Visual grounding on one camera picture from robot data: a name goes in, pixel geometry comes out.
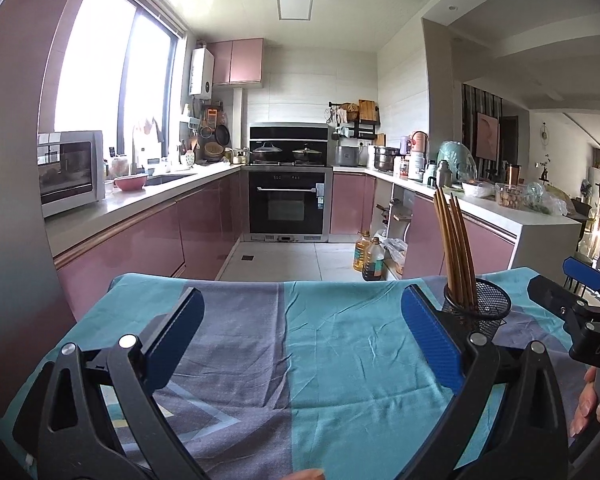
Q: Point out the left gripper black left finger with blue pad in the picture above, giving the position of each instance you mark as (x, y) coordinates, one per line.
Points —
(64, 420)

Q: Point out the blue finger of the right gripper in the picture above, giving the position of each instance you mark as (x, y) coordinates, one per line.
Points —
(577, 272)

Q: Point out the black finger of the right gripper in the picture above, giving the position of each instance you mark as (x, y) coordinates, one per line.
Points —
(559, 301)

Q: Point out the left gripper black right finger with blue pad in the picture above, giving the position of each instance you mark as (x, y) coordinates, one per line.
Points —
(528, 438)

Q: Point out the dark brown wooden chopstick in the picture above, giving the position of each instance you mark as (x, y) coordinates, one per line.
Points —
(442, 244)

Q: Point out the pink kitchen cabinets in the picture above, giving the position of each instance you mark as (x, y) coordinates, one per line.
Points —
(192, 234)

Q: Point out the right hand pink sleeve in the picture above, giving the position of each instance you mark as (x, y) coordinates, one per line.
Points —
(588, 407)

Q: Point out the black mesh utensil cup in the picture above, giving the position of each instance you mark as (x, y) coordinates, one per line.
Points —
(487, 315)

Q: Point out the green food cover dome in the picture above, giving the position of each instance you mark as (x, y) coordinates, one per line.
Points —
(461, 163)

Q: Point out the teal grey patterned tablecloth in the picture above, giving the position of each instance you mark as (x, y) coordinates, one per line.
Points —
(298, 375)

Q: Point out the yellow cooking oil bottle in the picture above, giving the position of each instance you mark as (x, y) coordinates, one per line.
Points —
(360, 250)

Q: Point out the steel stock pot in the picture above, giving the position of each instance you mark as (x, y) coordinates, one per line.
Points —
(384, 157)

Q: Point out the pink bowl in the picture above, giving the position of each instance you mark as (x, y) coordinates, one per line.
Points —
(134, 182)

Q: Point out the white microwave oven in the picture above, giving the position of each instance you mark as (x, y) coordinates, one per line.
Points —
(70, 170)

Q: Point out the black built-in oven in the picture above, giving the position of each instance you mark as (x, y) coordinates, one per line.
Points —
(288, 204)

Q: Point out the black stove range hood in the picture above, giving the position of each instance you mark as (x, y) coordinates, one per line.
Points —
(288, 144)

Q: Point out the white water heater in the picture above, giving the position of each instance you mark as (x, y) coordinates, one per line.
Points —
(201, 74)

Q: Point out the pink upper wall cabinet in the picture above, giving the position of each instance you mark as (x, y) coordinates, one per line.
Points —
(237, 63)

